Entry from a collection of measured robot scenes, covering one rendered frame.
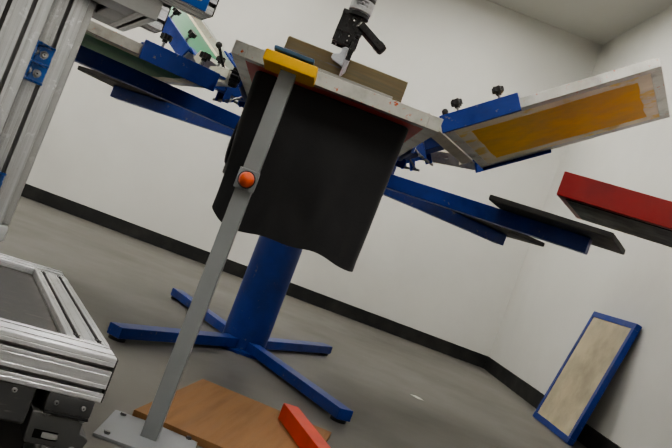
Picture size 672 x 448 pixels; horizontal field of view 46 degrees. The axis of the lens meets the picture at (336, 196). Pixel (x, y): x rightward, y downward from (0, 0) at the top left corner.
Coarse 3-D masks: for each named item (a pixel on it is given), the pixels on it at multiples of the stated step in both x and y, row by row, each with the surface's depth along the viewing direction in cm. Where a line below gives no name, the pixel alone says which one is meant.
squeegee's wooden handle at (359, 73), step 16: (288, 48) 251; (304, 48) 252; (320, 48) 252; (320, 64) 252; (336, 64) 252; (352, 64) 252; (352, 80) 252; (368, 80) 252; (384, 80) 253; (400, 80) 253; (400, 96) 253
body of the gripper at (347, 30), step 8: (344, 8) 252; (344, 16) 254; (352, 16) 253; (360, 16) 252; (368, 16) 253; (344, 24) 252; (352, 24) 253; (336, 32) 251; (344, 32) 251; (352, 32) 251; (360, 32) 253; (336, 40) 250; (344, 40) 251; (352, 40) 250
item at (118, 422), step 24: (288, 72) 189; (312, 72) 185; (288, 96) 190; (264, 120) 189; (264, 144) 189; (240, 168) 187; (240, 192) 188; (240, 216) 188; (216, 240) 187; (216, 264) 187; (192, 312) 186; (192, 336) 186; (168, 384) 186; (168, 408) 185; (96, 432) 176; (120, 432) 182; (144, 432) 185; (168, 432) 195
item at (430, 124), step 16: (240, 48) 208; (256, 48) 208; (240, 64) 221; (256, 64) 211; (320, 80) 209; (336, 80) 209; (352, 96) 209; (368, 96) 210; (384, 96) 210; (384, 112) 211; (400, 112) 210; (416, 112) 210; (432, 128) 210; (416, 144) 245
